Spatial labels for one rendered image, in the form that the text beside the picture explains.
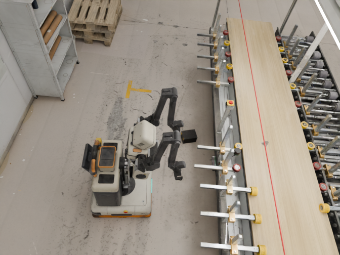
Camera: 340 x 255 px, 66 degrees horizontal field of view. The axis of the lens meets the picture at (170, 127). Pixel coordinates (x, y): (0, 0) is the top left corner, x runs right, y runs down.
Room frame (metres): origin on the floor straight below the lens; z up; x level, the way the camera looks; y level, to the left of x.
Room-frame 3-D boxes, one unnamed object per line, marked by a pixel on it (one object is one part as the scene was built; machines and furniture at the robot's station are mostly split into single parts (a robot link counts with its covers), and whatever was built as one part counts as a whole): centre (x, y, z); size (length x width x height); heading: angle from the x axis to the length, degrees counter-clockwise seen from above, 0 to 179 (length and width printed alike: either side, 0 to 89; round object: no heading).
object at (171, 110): (1.49, 0.01, 1.40); 0.11 x 0.06 x 0.43; 8
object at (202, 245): (0.54, -0.63, 0.95); 0.50 x 0.04 x 0.04; 93
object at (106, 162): (1.19, 0.55, 0.87); 0.23 x 0.15 x 0.11; 8
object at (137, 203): (1.21, 0.44, 0.16); 0.67 x 0.64 x 0.25; 98
